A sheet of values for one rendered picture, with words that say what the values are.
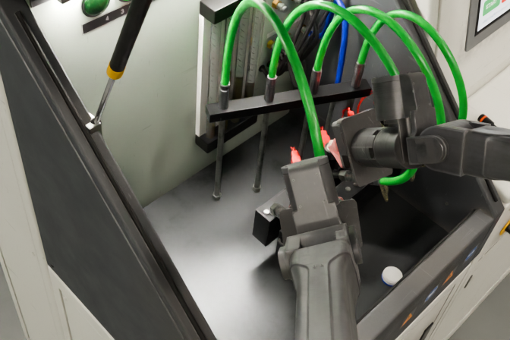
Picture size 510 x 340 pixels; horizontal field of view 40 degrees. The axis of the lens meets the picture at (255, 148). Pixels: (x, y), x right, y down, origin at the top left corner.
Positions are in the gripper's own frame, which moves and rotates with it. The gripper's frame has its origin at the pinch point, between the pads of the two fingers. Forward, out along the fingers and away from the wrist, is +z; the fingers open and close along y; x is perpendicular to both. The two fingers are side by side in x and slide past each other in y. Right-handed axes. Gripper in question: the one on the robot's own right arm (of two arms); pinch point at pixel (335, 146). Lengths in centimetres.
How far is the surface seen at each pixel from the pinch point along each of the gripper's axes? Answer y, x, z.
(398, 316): -32.4, -5.9, 4.1
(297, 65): 14.5, 10.1, -13.5
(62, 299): -20, 41, 53
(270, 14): 22.1, 9.1, -8.2
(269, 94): 9.4, -2.0, 21.8
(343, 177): -8.0, -7.0, 12.0
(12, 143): 14, 43, 26
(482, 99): -6, -54, 25
